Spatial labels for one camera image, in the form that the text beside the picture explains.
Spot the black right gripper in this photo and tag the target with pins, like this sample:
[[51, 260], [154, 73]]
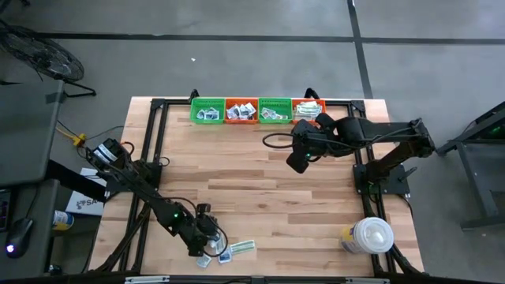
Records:
[[311, 142]]

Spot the green plastic basket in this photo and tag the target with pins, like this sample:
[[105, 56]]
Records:
[[197, 103], [284, 104]]

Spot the grey desk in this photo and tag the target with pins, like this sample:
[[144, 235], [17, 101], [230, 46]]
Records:
[[23, 130]]

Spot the white printed paper sheet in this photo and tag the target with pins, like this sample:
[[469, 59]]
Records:
[[84, 203]]

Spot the black floor fan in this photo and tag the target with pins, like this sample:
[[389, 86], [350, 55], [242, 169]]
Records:
[[39, 55]]

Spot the black computer mouse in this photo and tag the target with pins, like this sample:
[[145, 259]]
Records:
[[19, 234]]

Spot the green striped bandage wrapper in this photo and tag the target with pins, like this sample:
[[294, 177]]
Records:
[[309, 105], [305, 115], [222, 241], [242, 247]]

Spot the black metal beam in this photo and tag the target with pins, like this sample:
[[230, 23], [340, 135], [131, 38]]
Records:
[[75, 179]]

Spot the white wipe packet dark label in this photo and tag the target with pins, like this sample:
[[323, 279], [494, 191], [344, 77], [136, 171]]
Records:
[[233, 112], [225, 256], [201, 114], [204, 260], [248, 110], [214, 244], [213, 114]]

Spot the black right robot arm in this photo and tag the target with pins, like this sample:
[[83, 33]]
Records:
[[386, 130]]

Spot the white red-print packet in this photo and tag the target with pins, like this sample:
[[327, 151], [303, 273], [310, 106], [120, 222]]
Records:
[[281, 116], [268, 113]]

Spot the orange plastic basket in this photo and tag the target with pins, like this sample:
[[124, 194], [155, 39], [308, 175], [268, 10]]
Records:
[[296, 103], [233, 102]]

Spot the yellow power plug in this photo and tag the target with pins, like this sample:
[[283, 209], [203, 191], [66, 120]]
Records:
[[80, 139]]

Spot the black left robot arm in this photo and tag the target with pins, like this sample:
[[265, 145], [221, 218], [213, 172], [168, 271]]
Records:
[[130, 177]]

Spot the blue yellow can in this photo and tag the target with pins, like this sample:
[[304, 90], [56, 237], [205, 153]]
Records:
[[63, 221]]

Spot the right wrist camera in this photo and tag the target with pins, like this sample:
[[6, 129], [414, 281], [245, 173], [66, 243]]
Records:
[[298, 162]]

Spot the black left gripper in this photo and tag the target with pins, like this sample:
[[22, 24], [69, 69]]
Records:
[[201, 234]]

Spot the white wipes canister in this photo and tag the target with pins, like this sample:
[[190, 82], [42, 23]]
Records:
[[369, 235]]

